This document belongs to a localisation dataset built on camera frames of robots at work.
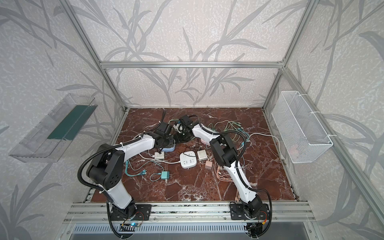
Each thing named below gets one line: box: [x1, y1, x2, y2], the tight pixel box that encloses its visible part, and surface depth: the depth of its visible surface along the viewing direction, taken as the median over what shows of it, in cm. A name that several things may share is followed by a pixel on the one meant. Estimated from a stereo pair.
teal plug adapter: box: [161, 171, 170, 180], surface depth 86 cm
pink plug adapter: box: [205, 160, 213, 170], surface depth 90 cm
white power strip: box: [179, 151, 197, 169], surface depth 91 cm
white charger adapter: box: [197, 149, 208, 161], surface depth 93 cm
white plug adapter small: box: [152, 151, 165, 160], surface depth 93 cm
